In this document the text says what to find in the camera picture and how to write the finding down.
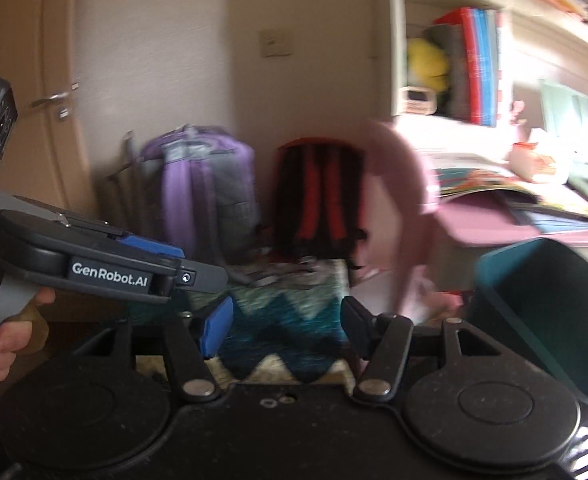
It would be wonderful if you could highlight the blue bin with deer print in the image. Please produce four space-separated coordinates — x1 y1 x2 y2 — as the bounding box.
474 237 588 406

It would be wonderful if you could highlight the beige light switch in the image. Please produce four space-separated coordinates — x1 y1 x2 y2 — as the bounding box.
259 27 295 58

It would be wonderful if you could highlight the metal door handle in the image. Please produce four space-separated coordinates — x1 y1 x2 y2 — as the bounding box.
29 82 80 111

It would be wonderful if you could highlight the blue white zigzag quilt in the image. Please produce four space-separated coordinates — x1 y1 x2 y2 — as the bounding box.
134 259 360 386

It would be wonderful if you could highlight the yellow plush toy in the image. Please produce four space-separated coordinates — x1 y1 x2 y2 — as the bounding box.
406 37 450 91

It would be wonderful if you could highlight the pink desk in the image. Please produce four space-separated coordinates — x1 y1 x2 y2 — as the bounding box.
364 120 588 311

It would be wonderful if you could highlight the colourful open book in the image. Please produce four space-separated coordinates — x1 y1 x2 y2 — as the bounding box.
424 155 588 233

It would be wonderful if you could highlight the purple grey backpack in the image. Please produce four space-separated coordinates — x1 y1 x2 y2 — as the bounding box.
139 125 262 266

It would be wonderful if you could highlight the small pink white toy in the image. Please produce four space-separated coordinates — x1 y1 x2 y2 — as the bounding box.
398 86 437 116

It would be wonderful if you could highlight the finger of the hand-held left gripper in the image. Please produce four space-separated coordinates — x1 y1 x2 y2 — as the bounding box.
99 227 185 262
174 257 231 295

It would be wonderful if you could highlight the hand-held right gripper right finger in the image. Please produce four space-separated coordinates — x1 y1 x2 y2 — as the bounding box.
340 297 540 403

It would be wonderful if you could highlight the pink plastic bag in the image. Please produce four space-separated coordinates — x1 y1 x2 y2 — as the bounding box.
511 130 575 183

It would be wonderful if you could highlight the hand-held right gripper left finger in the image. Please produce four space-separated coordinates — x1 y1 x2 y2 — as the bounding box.
71 295 235 403

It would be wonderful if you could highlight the cream door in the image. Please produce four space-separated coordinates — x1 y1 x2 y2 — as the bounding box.
0 0 100 221

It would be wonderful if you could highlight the white bookshelf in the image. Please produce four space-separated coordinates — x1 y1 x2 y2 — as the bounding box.
389 0 588 128

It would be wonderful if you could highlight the red black backpack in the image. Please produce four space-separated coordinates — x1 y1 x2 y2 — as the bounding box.
271 136 370 271

